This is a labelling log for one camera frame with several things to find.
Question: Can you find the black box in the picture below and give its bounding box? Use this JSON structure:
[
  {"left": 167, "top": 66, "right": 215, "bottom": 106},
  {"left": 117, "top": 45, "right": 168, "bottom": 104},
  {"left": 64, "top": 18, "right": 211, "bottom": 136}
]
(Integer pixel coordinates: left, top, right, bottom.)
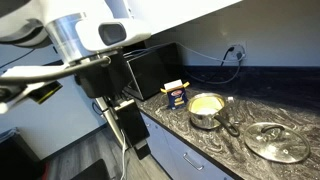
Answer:
[{"left": 70, "top": 158, "right": 113, "bottom": 180}]

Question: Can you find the thin black camera cable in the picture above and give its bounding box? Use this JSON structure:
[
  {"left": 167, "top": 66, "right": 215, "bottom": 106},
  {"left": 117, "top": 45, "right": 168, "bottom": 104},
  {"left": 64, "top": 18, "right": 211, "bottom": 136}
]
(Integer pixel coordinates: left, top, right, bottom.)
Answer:
[{"left": 0, "top": 48, "right": 37, "bottom": 70}]

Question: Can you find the blue yellow pasta box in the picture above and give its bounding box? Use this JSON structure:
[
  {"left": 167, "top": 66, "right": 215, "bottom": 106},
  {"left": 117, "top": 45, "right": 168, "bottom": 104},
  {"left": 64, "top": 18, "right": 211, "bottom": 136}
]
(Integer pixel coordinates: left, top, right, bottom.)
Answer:
[{"left": 160, "top": 78, "right": 191, "bottom": 111}]

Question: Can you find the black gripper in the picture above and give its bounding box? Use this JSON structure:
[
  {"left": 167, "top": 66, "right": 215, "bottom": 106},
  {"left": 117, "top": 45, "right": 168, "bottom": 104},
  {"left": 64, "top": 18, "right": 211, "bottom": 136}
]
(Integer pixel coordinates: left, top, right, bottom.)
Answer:
[{"left": 76, "top": 53, "right": 150, "bottom": 148}]

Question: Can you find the glass lid with black handle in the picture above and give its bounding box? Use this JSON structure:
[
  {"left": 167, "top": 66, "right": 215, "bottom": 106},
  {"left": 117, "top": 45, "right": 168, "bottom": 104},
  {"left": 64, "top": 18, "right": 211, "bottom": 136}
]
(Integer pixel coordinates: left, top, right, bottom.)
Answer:
[{"left": 243, "top": 121, "right": 311, "bottom": 165}]

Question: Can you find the silver cabinet handle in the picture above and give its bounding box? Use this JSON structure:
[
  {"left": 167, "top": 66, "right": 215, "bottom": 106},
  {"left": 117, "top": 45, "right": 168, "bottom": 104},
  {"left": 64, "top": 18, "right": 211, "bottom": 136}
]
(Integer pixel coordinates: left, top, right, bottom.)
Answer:
[{"left": 182, "top": 152, "right": 205, "bottom": 172}]

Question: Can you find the white wall outlet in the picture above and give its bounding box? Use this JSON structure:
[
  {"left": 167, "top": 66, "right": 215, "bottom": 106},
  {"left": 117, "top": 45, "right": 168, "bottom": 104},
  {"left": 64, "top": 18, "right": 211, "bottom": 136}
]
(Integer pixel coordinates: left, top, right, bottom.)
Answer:
[{"left": 228, "top": 40, "right": 248, "bottom": 62}]

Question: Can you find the grey lower cabinet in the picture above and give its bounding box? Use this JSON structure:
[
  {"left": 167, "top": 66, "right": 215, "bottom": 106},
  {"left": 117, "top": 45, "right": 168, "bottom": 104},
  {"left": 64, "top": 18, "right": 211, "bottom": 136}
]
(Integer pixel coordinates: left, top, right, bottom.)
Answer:
[{"left": 139, "top": 111, "right": 235, "bottom": 180}]

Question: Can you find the black power cable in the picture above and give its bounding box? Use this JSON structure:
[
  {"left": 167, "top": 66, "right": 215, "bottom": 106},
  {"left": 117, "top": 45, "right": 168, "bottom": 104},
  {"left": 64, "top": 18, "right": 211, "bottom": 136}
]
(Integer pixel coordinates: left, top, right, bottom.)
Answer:
[{"left": 192, "top": 46, "right": 242, "bottom": 85}]

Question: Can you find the white power cable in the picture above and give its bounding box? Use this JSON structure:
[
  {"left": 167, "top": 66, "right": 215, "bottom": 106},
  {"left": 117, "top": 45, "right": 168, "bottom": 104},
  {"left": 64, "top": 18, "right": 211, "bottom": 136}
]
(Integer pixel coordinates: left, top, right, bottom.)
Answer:
[{"left": 175, "top": 41, "right": 231, "bottom": 63}]

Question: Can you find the steel saucepan with black handle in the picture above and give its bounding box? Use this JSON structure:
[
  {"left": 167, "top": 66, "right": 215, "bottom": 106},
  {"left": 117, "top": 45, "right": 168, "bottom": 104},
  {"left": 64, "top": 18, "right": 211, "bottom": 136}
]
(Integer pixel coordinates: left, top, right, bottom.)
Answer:
[{"left": 185, "top": 92, "right": 241, "bottom": 138}]

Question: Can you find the black panel with silver edge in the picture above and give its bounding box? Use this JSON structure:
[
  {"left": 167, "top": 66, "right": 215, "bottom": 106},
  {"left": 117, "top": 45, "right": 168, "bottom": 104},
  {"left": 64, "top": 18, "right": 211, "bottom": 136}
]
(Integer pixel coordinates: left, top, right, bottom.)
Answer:
[{"left": 94, "top": 96, "right": 127, "bottom": 148}]

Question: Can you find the black microwave oven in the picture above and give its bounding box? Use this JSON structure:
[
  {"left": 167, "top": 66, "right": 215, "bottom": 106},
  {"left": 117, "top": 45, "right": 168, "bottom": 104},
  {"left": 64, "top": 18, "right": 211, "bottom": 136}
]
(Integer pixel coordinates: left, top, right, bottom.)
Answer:
[{"left": 123, "top": 42, "right": 183, "bottom": 102}]

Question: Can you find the thin white cable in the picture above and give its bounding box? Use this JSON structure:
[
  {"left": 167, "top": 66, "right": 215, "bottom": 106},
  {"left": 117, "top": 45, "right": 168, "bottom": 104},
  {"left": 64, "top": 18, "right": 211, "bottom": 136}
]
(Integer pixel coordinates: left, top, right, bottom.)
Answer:
[{"left": 119, "top": 129, "right": 130, "bottom": 180}]

